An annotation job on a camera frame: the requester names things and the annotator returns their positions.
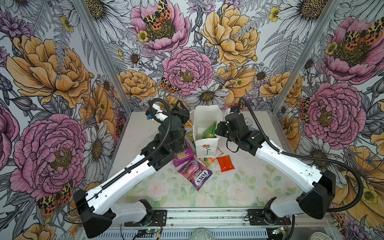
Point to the small square clock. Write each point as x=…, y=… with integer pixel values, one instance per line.
x=249, y=122

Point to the purple snack bag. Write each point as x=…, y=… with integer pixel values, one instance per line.
x=183, y=157

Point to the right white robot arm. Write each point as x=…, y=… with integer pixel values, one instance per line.
x=317, y=188

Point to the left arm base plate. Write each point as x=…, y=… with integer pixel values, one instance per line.
x=157, y=219

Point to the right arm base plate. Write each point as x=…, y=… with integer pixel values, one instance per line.
x=260, y=217

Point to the aluminium rail frame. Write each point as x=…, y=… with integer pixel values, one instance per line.
x=223, y=224

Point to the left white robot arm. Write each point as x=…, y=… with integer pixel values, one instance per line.
x=98, y=208

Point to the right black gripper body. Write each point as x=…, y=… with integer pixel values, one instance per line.
x=223, y=130

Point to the red snack packet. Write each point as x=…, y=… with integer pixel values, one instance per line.
x=225, y=163

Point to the white floral paper bag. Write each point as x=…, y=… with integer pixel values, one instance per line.
x=205, y=123

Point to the orange snack bag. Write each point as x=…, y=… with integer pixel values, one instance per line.
x=208, y=161

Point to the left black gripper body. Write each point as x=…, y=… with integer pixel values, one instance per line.
x=181, y=144

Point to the purple Fox's candy bag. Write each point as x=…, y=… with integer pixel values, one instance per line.
x=196, y=173

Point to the bright green snack bag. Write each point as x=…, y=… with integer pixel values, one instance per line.
x=210, y=132

